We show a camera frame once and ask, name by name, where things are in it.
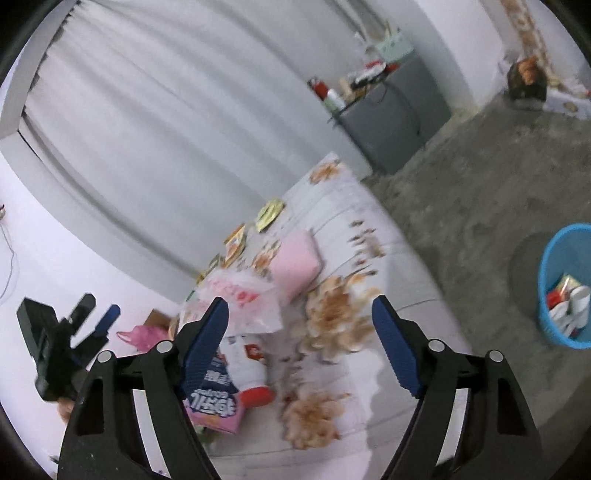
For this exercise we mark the white red plastic bag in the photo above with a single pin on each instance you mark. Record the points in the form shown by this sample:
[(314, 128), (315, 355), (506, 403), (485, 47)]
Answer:
[(254, 304)]

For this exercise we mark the pink cloth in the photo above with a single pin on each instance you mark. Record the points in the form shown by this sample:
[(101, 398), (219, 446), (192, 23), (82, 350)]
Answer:
[(296, 264)]

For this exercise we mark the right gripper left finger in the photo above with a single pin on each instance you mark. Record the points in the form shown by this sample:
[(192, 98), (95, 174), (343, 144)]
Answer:
[(103, 439)]

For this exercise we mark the yellow green snack packet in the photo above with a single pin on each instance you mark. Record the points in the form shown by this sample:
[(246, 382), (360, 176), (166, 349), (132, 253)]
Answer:
[(268, 214)]

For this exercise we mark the patterned tall board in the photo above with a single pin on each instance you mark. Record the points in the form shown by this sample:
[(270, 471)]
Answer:
[(530, 37)]

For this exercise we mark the floral tablecloth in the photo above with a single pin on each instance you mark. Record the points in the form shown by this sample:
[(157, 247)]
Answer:
[(339, 411)]

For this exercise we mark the pink plastic bag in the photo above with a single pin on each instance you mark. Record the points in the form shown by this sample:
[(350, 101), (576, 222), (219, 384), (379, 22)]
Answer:
[(143, 337)]

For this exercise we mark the mint green organizer box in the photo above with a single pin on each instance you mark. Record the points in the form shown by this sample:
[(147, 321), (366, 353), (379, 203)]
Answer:
[(395, 48)]

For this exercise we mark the white small bottle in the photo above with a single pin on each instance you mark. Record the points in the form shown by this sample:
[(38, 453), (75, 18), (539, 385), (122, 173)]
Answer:
[(335, 101)]

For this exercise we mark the grey curtain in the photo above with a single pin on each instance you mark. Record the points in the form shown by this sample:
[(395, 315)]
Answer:
[(150, 128)]

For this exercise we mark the black orange bag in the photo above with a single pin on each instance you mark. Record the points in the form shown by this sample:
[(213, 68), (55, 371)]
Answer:
[(526, 80)]

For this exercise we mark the purple blue snack bag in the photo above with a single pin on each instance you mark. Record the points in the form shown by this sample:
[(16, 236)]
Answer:
[(215, 405)]

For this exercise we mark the white yogurt bottle red cap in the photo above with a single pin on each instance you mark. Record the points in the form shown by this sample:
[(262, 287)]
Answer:
[(247, 369)]

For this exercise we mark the red thermos bottle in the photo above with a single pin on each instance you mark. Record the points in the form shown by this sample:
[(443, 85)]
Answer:
[(319, 87)]

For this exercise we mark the grey cabinet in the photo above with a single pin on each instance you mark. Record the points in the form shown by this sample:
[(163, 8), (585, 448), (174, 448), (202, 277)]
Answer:
[(398, 116)]

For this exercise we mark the orange noodle packet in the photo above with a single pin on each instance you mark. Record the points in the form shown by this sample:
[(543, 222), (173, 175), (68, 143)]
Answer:
[(235, 244)]

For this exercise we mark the blue plastic trash bin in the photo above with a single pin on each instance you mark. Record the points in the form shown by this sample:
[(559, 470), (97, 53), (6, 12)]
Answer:
[(565, 265)]

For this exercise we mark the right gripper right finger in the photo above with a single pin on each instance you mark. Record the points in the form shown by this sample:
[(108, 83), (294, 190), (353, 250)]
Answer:
[(498, 439)]

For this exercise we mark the cardboard box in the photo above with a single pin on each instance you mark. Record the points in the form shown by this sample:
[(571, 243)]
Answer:
[(157, 319)]

